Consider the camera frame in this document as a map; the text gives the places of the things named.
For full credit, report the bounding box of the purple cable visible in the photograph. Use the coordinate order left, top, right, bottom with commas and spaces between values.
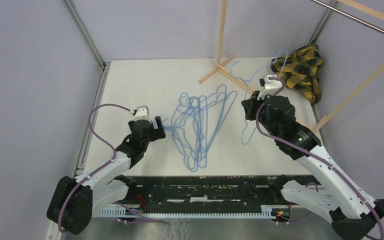
57, 103, 137, 233
255, 76, 384, 240

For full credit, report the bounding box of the wooden clothes rack frame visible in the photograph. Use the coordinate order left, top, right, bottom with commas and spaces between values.
199, 0, 384, 132

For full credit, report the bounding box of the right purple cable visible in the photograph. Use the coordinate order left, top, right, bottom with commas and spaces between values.
255, 76, 384, 240

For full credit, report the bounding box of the yellow plaid shirt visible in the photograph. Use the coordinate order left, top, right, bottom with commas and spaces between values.
270, 43, 324, 104

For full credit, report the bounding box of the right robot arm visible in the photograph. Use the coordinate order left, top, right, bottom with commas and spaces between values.
241, 91, 384, 240

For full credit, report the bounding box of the white cable duct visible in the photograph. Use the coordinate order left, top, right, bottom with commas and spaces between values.
90, 204, 292, 220

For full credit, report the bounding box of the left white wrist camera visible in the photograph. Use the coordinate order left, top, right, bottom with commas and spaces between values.
133, 105, 151, 121

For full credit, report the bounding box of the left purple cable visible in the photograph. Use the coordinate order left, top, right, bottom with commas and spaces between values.
57, 103, 137, 233

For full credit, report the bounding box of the pile of blue hangers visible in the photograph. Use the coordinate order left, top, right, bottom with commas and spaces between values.
162, 84, 238, 173

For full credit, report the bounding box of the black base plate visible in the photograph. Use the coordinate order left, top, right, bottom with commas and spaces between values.
121, 175, 288, 219

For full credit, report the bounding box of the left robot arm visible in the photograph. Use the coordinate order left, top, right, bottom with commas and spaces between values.
46, 116, 166, 235

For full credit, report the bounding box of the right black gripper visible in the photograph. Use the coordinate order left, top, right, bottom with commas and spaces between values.
242, 89, 279, 138

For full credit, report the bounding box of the metal rack rod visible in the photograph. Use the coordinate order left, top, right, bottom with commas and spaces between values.
310, 0, 384, 35

